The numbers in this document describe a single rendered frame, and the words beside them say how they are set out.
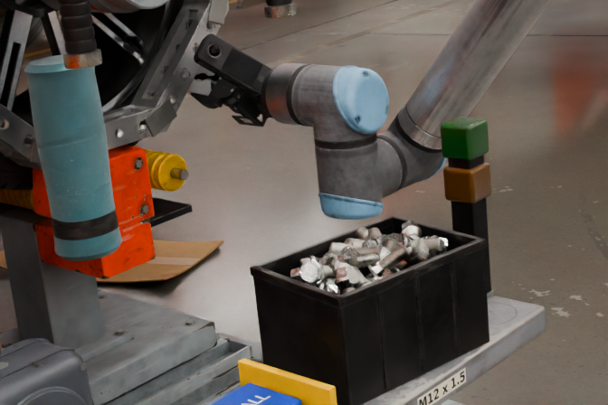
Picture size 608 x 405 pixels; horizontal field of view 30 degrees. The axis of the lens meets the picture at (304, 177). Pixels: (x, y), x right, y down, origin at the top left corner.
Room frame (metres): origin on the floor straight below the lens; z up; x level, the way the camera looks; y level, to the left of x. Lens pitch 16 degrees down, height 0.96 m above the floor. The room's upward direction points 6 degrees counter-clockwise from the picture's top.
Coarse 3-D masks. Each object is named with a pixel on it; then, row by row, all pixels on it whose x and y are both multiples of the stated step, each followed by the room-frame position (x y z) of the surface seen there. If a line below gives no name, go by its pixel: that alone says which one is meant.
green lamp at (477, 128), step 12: (456, 120) 1.22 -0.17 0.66; (468, 120) 1.22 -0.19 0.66; (480, 120) 1.21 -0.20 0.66; (444, 132) 1.21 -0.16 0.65; (456, 132) 1.20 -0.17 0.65; (468, 132) 1.19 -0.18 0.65; (480, 132) 1.20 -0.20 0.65; (444, 144) 1.21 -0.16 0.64; (456, 144) 1.20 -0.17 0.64; (468, 144) 1.19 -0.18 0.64; (480, 144) 1.20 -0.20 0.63; (444, 156) 1.21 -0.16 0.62; (456, 156) 1.20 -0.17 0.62; (468, 156) 1.19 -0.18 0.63
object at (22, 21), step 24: (0, 0) 1.61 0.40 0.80; (24, 0) 1.68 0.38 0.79; (24, 24) 1.63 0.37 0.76; (48, 24) 1.66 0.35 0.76; (96, 24) 1.72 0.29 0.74; (120, 24) 1.75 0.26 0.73; (144, 24) 1.82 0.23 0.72; (168, 24) 1.80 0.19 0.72; (0, 48) 1.61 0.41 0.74; (24, 48) 1.63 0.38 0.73; (96, 48) 1.86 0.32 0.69; (120, 48) 1.76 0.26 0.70; (144, 48) 1.78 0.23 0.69; (0, 72) 1.59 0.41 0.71; (96, 72) 1.81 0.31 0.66; (120, 72) 1.77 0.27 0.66; (144, 72) 1.75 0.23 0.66; (0, 96) 1.59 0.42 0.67; (24, 96) 1.84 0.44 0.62; (120, 96) 1.72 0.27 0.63; (24, 120) 1.68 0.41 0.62
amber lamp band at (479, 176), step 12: (444, 168) 1.22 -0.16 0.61; (456, 168) 1.21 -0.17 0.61; (480, 168) 1.20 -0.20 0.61; (444, 180) 1.21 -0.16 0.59; (456, 180) 1.20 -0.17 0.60; (468, 180) 1.19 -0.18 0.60; (480, 180) 1.20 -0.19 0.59; (456, 192) 1.20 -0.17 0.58; (468, 192) 1.19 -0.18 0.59; (480, 192) 1.20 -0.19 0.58
